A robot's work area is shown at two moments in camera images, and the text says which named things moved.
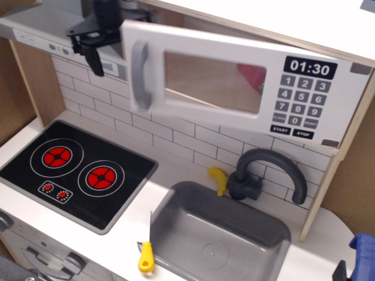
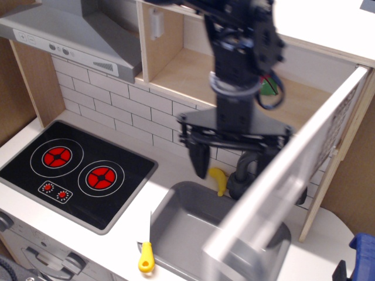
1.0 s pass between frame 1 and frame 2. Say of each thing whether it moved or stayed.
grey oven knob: stayed
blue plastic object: stayed
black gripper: moved
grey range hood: stayed
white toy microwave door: moved
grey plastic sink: stayed
